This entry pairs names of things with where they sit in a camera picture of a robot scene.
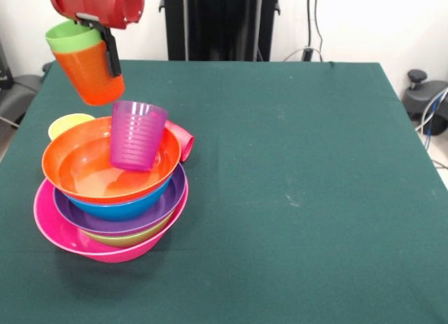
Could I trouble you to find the red cup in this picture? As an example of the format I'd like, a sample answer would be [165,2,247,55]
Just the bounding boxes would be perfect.
[164,119,195,163]

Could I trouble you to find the pink bowl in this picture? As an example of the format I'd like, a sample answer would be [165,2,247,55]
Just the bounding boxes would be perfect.
[33,176,190,263]

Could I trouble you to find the black cable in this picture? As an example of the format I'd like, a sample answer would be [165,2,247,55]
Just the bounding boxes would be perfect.
[314,0,324,62]
[307,0,313,50]

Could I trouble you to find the orange bowl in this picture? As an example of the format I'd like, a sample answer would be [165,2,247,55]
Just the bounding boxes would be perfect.
[41,115,182,204]

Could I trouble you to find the dark green tablecloth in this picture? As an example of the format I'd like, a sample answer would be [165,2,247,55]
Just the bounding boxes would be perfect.
[0,59,448,324]

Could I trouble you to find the green bowl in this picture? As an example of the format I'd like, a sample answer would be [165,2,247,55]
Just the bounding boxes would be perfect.
[82,211,174,248]

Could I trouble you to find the grey cable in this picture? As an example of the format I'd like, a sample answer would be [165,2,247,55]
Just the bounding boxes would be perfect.
[415,87,448,132]

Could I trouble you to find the blue cable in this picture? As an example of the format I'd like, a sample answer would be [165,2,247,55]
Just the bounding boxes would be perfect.
[423,88,444,139]

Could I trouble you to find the green cup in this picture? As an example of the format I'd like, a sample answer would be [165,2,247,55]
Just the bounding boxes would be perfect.
[45,20,104,54]

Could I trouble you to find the purple cup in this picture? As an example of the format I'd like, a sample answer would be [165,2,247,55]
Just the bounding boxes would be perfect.
[109,100,169,172]

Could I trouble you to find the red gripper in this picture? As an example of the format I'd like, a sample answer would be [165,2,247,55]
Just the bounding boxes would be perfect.
[48,0,145,78]

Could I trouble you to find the black equipment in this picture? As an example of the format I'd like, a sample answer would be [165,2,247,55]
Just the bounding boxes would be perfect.
[0,40,45,129]

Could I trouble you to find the yellow cup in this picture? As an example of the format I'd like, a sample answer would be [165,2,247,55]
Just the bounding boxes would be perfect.
[48,113,97,141]

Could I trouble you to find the purple bowl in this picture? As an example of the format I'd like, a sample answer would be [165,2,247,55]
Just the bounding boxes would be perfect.
[52,162,186,237]

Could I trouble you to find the blue bowl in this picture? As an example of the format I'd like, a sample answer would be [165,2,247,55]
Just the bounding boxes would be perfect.
[64,178,173,223]

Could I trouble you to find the orange cup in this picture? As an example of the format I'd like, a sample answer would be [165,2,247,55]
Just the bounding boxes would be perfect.
[52,40,126,106]

